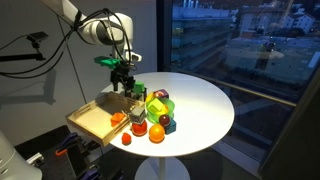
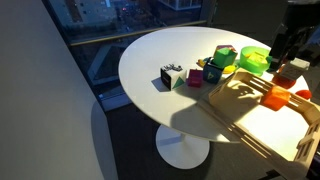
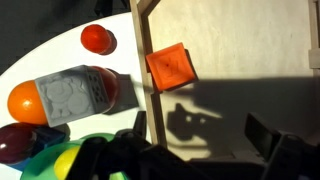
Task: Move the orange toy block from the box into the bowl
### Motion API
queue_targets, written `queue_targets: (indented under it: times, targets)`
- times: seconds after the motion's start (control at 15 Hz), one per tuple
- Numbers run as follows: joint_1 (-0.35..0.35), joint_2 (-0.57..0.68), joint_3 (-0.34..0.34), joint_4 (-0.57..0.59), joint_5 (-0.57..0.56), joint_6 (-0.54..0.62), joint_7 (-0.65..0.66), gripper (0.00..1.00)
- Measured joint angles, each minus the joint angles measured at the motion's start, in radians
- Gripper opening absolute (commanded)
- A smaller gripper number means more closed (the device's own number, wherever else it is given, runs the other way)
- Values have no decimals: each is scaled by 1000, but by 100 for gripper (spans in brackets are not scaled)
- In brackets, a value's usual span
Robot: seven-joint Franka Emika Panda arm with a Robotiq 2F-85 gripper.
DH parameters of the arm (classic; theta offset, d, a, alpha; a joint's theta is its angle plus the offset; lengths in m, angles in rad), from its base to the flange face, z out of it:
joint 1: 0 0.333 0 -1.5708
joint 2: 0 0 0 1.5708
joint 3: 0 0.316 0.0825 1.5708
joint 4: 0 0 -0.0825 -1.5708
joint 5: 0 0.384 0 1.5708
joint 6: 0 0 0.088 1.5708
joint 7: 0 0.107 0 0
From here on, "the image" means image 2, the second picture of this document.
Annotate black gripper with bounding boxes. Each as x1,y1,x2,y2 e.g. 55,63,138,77
268,30,302,72

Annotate orange toy block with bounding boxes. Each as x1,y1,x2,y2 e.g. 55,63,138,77
260,85,292,112

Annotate yellow toy block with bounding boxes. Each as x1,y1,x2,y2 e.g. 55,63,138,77
247,51,270,66

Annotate grey white toy block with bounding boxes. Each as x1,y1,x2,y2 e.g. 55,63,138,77
280,57,311,82

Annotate green translucent bowl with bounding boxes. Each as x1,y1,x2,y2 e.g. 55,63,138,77
239,45,274,75

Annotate green toy cube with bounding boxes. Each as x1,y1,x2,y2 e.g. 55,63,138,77
212,47,239,69

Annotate purple toy cube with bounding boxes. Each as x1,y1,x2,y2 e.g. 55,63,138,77
214,44,238,54

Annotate light wooden slatted box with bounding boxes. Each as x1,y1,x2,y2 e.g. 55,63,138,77
196,69,320,180

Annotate pink toy cube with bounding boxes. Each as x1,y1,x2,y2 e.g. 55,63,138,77
186,68,204,89

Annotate small red-orange ball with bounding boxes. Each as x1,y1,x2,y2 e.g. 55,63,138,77
295,89,313,101

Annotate blue cube with green letter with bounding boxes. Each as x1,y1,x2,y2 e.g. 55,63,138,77
202,61,225,86

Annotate white black cube green triangle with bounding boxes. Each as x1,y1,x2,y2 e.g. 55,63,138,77
159,63,187,91

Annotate white table pedestal base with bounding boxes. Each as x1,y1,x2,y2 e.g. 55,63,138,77
155,123,211,170

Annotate brass window rail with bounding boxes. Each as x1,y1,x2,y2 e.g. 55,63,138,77
69,19,208,47

